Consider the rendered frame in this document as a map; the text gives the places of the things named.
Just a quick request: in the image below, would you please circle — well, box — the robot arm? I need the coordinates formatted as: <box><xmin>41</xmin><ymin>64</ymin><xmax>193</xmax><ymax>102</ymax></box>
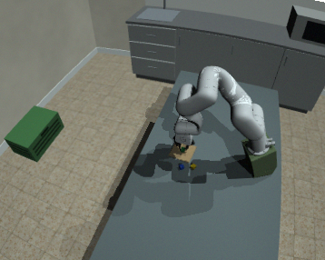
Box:
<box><xmin>174</xmin><ymin>66</ymin><xmax>275</xmax><ymax>155</ymax></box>

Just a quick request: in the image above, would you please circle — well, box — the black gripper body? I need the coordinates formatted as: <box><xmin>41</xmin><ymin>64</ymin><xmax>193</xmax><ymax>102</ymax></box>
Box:
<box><xmin>175</xmin><ymin>134</ymin><xmax>192</xmax><ymax>145</ymax></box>

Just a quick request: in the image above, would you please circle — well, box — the tan square mat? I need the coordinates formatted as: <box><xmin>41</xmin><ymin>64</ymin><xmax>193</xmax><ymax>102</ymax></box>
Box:
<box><xmin>169</xmin><ymin>142</ymin><xmax>196</xmax><ymax>163</ymax></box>

